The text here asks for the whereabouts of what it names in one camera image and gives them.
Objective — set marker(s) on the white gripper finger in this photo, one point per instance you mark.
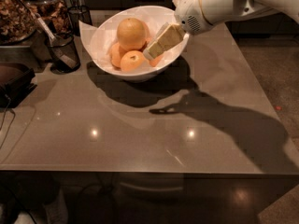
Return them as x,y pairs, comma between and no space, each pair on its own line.
154,47

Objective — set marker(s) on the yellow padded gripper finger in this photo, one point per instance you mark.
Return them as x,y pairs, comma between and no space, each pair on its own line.
173,36

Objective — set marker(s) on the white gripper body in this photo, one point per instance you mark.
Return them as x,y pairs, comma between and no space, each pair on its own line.
189,15

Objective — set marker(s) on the large top orange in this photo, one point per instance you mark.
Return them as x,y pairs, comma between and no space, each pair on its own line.
131,34

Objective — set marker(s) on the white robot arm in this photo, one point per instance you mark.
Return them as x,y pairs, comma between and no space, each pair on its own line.
220,11

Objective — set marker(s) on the right small orange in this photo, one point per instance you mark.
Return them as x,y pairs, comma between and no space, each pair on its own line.
155,61

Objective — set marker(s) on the small orange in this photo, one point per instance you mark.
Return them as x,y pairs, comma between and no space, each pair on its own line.
134,60
116,53
155,61

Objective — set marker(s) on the white ceramic bowl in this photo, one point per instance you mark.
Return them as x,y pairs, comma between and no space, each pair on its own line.
106,34

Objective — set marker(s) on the front small orange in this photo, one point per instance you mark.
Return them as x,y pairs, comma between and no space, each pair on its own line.
134,60

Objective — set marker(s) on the left small orange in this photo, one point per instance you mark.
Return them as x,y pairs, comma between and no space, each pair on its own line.
116,53

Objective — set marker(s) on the white paper bowl liner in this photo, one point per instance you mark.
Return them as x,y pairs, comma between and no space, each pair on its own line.
98,39

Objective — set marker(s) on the black mesh cup rear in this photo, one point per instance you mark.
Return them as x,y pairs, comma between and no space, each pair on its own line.
77,14

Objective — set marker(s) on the black mesh cup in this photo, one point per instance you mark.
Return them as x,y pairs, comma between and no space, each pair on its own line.
63,53
77,14

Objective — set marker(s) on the metal scoop utensil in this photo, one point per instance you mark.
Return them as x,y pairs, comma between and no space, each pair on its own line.
40,22

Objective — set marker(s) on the black mesh cup front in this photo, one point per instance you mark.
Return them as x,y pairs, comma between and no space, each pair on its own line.
63,53

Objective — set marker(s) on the glass jar of nuts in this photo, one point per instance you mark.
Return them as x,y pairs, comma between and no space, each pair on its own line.
16,22

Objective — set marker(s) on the black tray appliance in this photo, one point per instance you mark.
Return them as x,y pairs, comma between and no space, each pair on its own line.
15,83

